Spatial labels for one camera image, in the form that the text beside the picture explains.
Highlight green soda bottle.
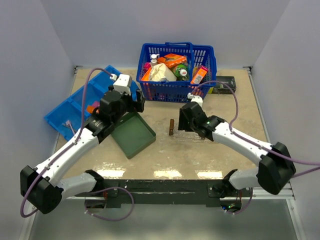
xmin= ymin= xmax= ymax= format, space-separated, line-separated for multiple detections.
xmin=171 ymin=64 xmax=189 ymax=81

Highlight black box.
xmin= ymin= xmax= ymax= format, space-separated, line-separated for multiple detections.
xmin=208 ymin=76 xmax=237 ymax=95

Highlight green metal tray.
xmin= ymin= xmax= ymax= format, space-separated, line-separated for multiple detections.
xmin=111 ymin=112 xmax=156 ymax=159

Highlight light blue compartment bin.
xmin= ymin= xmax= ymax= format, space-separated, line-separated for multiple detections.
xmin=44 ymin=65 xmax=141 ymax=143

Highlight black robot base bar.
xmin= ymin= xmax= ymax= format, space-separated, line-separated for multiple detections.
xmin=94 ymin=179 xmax=238 ymax=208

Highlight orange toothpaste tube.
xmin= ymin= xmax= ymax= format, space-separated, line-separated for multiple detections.
xmin=86 ymin=105 xmax=96 ymax=114

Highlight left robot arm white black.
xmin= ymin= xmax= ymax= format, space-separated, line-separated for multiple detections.
xmin=20 ymin=89 xmax=146 ymax=214

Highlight white pump bottle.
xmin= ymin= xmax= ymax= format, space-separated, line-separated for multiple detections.
xmin=150 ymin=53 xmax=160 ymax=68

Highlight orange scrub sponge pack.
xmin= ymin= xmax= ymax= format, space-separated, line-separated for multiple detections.
xmin=141 ymin=67 xmax=152 ymax=82

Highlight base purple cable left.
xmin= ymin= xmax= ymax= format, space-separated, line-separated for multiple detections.
xmin=84 ymin=186 xmax=135 ymax=222

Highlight crumpled beige paper bag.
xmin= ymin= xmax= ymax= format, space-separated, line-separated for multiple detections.
xmin=148 ymin=63 xmax=177 ymax=82

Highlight orange pink snack box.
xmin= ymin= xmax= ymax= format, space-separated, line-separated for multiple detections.
xmin=190 ymin=65 xmax=208 ymax=84

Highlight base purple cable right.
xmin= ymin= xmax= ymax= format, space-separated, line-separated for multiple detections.
xmin=224 ymin=188 xmax=254 ymax=215

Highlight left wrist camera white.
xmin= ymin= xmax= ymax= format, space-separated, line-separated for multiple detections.
xmin=113 ymin=74 xmax=132 ymax=95

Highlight dark blue shopping basket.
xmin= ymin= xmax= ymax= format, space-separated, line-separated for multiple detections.
xmin=136 ymin=42 xmax=217 ymax=103

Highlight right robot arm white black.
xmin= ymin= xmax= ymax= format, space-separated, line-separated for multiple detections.
xmin=178 ymin=102 xmax=296 ymax=198

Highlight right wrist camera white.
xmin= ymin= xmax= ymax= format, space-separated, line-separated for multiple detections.
xmin=187 ymin=93 xmax=203 ymax=107

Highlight pink toothpaste tube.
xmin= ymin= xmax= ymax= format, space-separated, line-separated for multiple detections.
xmin=92 ymin=101 xmax=100 ymax=108

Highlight clear glass tray wooden handles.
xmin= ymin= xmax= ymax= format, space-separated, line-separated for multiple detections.
xmin=168 ymin=119 xmax=212 ymax=143

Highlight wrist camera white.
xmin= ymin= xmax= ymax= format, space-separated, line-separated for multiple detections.
xmin=187 ymin=93 xmax=203 ymax=107
xmin=113 ymin=74 xmax=132 ymax=95

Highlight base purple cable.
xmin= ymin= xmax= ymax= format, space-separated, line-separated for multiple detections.
xmin=84 ymin=186 xmax=135 ymax=222
xmin=224 ymin=188 xmax=254 ymax=215

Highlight orange cardboard box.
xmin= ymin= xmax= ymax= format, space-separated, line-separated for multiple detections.
xmin=157 ymin=53 xmax=187 ymax=69

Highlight pink carton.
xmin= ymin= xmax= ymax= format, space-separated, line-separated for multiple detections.
xmin=143 ymin=62 xmax=152 ymax=75

